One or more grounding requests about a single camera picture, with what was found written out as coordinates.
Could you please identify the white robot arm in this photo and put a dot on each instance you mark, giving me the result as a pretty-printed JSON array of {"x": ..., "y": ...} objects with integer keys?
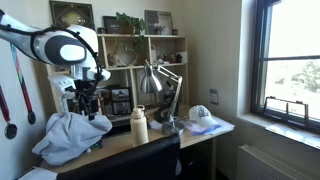
[{"x": 75, "y": 46}]

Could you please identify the black metal window stand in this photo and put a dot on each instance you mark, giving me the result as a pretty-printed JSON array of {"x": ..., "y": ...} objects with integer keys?
[{"x": 294, "y": 112}]

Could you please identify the wooden shelf unit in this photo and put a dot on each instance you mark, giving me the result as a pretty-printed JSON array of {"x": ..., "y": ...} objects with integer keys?
[{"x": 125, "y": 57}]

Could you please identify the black microscope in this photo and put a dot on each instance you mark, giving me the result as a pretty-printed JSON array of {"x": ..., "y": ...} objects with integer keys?
[{"x": 161, "y": 114}]

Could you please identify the black window frame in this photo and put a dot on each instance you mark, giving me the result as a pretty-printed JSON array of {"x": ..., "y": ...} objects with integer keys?
[{"x": 286, "y": 60}]

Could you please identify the light grey sweater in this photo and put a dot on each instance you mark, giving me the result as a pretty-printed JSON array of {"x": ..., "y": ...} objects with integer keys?
[{"x": 68, "y": 135}]

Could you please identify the white radiator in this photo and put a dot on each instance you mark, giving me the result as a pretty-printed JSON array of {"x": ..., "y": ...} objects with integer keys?
[{"x": 253, "y": 164}]

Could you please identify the medal with red ribbon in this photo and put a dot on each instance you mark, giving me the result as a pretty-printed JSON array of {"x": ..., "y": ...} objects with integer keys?
[{"x": 11, "y": 129}]

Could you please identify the colourful knitted toy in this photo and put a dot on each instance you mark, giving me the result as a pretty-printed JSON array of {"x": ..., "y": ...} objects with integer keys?
[{"x": 98, "y": 144}]

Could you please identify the small black framed sign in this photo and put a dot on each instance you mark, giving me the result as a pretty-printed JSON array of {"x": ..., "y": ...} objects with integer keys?
[{"x": 111, "y": 25}]

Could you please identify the green potted plant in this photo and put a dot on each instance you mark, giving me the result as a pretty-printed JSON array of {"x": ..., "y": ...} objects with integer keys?
[{"x": 133, "y": 26}]

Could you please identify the dark framed poster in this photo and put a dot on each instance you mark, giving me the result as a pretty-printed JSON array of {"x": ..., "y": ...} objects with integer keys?
[{"x": 65, "y": 14}]

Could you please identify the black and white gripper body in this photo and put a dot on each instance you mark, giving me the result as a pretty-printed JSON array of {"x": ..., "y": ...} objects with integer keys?
[{"x": 72, "y": 95}]

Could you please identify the black office chair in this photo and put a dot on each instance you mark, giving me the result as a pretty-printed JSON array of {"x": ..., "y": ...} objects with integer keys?
[{"x": 156, "y": 160}]

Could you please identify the black double photo frame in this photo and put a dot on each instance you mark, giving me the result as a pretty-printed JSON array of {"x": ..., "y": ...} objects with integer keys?
[{"x": 121, "y": 101}]

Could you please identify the papers under cap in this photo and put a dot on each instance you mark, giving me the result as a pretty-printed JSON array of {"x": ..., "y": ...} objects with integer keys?
[{"x": 195, "y": 129}]

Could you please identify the white paper at corner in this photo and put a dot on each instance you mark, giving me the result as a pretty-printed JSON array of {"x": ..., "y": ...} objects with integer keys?
[{"x": 36, "y": 173}]

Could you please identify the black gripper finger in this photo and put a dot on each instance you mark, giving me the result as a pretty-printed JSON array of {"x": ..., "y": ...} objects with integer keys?
[{"x": 92, "y": 108}]

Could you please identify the silver desk lamp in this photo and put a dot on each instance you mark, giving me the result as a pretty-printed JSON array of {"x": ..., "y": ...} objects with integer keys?
[{"x": 151, "y": 84}]

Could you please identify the grey framed picture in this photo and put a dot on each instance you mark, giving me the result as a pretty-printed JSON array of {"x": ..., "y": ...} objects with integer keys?
[{"x": 158, "y": 22}]

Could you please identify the white baseball cap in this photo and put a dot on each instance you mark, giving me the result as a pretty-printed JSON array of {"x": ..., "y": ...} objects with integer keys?
[{"x": 201, "y": 115}]

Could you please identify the medal with colourful ribbon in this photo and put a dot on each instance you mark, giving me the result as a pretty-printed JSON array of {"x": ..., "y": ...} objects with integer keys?
[{"x": 31, "y": 115}]

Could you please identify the cream water bottle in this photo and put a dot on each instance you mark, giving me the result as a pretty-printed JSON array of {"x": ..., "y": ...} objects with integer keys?
[{"x": 138, "y": 125}]

